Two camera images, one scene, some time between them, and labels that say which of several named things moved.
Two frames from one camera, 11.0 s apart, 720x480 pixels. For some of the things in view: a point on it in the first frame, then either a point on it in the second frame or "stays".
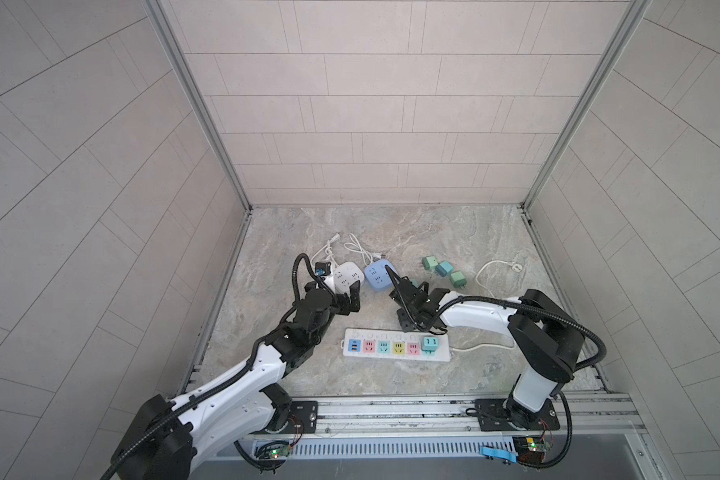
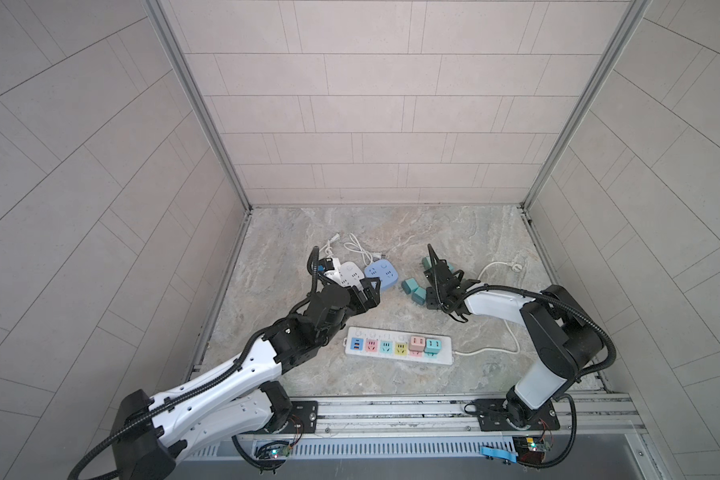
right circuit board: (530, 449) stays
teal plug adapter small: (430, 344) stays
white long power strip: (396, 344) stays
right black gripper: (400, 313) to (430, 291)
